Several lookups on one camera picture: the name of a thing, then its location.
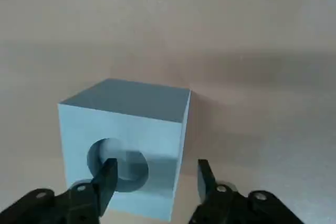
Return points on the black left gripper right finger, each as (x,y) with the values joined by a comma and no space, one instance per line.
(231,205)

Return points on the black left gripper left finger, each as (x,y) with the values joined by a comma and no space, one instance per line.
(78,203)

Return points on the grey block with round hole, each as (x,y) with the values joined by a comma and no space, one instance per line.
(126,119)

